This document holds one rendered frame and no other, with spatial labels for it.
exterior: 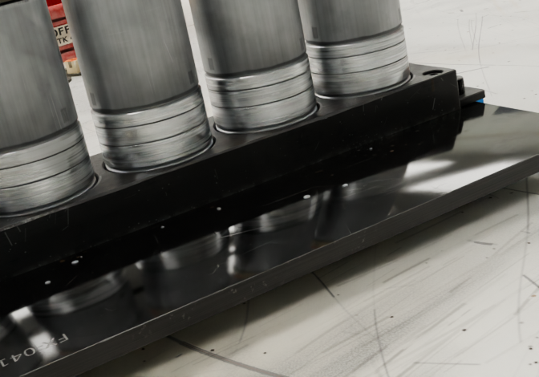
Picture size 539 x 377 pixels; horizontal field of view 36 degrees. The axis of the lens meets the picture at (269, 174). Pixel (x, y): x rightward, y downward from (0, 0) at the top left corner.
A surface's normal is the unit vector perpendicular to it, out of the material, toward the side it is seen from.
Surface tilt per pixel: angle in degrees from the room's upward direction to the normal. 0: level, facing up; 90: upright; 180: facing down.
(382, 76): 90
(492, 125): 0
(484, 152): 0
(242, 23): 90
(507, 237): 0
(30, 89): 90
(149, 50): 90
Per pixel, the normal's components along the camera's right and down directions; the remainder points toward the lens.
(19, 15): 0.72, 0.09
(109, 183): -0.18, -0.93
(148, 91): 0.29, 0.26
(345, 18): -0.13, 0.35
